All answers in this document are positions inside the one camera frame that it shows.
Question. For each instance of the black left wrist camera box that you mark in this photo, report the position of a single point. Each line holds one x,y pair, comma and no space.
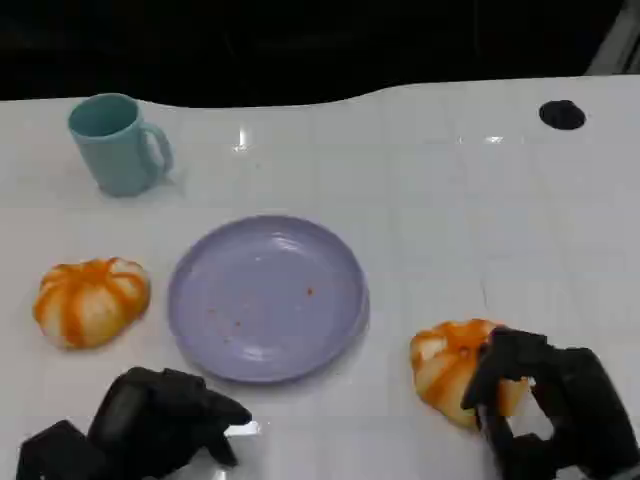
55,452

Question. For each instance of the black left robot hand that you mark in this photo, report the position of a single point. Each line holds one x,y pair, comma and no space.
150,415

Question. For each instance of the lilac plate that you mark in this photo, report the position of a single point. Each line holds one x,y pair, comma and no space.
268,299

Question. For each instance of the orange and white bread roll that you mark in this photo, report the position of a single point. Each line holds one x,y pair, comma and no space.
91,301
455,370

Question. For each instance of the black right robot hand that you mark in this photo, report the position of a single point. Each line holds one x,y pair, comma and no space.
570,400

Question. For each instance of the grey metal frame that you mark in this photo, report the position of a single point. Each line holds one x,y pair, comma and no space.
617,42

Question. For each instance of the pale green mug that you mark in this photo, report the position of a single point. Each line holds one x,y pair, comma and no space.
120,145

